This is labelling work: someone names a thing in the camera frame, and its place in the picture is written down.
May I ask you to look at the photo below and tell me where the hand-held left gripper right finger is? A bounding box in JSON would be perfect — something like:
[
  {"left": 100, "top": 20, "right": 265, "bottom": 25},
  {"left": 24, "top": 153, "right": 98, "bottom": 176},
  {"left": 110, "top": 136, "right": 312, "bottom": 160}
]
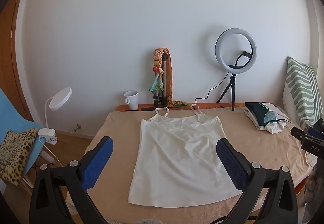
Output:
[{"left": 216, "top": 138, "right": 303, "bottom": 224}]

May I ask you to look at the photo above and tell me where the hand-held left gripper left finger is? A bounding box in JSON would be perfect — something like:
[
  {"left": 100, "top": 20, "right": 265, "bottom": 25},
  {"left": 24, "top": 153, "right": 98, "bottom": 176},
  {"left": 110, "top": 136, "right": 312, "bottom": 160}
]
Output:
[{"left": 29, "top": 136, "right": 114, "bottom": 224}]

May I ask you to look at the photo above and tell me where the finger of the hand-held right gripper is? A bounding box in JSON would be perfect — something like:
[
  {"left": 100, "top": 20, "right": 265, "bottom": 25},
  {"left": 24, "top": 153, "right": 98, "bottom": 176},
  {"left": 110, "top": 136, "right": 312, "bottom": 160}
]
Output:
[
  {"left": 307, "top": 118, "right": 324, "bottom": 139},
  {"left": 291, "top": 126, "right": 310, "bottom": 144}
]

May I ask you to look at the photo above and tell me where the white camisole top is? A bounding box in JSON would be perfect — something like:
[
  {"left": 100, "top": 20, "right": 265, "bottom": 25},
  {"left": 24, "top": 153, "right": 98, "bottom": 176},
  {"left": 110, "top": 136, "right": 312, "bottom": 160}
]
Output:
[{"left": 127, "top": 104, "right": 243, "bottom": 208}]

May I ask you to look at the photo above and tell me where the white folded garment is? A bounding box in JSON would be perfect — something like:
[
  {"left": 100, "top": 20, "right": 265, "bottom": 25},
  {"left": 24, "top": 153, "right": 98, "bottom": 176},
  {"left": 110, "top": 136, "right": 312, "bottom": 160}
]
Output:
[{"left": 244, "top": 109, "right": 286, "bottom": 134}]

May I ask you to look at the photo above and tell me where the light blue cloth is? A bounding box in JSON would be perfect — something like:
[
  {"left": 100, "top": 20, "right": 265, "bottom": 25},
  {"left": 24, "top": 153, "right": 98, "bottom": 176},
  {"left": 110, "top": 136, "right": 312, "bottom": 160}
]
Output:
[{"left": 263, "top": 111, "right": 279, "bottom": 123}]

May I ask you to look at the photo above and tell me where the beige fleece blanket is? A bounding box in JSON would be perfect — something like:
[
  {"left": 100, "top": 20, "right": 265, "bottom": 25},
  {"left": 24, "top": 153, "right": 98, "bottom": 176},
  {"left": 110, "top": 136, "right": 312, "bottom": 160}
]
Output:
[{"left": 83, "top": 109, "right": 313, "bottom": 224}]

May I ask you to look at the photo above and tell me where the green striped pillow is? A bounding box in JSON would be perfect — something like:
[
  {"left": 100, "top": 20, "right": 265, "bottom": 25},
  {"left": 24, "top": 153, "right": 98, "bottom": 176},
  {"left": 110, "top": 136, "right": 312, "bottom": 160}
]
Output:
[{"left": 282, "top": 56, "right": 324, "bottom": 131}]

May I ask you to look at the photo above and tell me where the dark printed folded garment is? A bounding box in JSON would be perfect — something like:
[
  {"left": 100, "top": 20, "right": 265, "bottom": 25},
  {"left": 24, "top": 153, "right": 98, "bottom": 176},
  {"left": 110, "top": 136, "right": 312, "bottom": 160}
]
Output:
[{"left": 245, "top": 102, "right": 292, "bottom": 123}]

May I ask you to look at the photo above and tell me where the white mug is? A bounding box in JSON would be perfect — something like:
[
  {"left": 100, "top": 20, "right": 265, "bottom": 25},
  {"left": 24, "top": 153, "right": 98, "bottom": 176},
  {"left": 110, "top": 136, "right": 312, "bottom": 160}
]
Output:
[{"left": 124, "top": 90, "right": 139, "bottom": 110}]

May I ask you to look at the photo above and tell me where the white clip desk lamp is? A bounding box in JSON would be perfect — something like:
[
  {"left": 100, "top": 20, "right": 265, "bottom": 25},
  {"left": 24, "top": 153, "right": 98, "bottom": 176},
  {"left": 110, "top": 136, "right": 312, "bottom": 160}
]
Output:
[{"left": 38, "top": 87, "right": 73, "bottom": 144}]

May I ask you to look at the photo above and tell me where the small black tripod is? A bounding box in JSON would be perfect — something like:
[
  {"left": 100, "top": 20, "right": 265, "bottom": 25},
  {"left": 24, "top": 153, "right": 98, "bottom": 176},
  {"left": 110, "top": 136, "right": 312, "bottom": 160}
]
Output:
[{"left": 216, "top": 74, "right": 237, "bottom": 111}]

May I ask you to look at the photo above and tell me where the leopard print cloth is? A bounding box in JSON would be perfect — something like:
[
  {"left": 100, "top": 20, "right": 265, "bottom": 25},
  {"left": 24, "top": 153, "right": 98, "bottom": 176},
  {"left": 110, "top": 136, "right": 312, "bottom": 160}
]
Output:
[{"left": 0, "top": 128, "right": 39, "bottom": 186}]

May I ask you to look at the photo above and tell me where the blue chair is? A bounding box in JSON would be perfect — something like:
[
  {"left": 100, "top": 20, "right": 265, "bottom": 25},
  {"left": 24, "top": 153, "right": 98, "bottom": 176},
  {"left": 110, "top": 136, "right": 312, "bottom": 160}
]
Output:
[{"left": 0, "top": 87, "right": 45, "bottom": 176}]

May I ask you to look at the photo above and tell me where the folded silver tripod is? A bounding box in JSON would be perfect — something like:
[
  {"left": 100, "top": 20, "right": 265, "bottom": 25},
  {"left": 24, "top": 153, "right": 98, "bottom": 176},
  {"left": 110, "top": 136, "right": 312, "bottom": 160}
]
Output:
[{"left": 153, "top": 53, "right": 169, "bottom": 108}]

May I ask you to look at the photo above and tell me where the colourful braided scarf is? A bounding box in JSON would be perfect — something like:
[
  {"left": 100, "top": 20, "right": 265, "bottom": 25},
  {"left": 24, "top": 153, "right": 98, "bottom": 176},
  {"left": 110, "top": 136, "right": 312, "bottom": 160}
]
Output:
[{"left": 148, "top": 48, "right": 167, "bottom": 93}]

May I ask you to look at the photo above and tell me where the wooden door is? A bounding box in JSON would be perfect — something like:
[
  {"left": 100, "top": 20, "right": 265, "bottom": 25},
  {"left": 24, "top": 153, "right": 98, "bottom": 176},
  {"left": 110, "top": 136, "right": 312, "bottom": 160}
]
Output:
[{"left": 0, "top": 0, "right": 34, "bottom": 123}]

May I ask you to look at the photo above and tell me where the black power cable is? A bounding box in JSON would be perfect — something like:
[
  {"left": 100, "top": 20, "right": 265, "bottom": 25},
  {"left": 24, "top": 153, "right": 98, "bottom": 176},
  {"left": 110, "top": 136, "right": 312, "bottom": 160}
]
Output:
[{"left": 195, "top": 76, "right": 231, "bottom": 106}]

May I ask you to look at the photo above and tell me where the white ring light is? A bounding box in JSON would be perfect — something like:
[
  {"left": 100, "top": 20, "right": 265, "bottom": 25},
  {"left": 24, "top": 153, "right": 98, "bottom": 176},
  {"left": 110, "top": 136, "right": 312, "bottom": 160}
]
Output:
[{"left": 215, "top": 28, "right": 257, "bottom": 73}]

